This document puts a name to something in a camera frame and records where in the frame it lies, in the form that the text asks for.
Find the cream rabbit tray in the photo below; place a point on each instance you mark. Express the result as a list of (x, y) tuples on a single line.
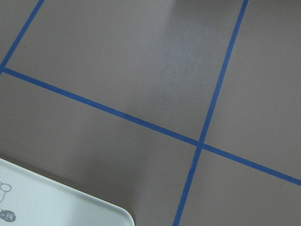
[(30, 199)]

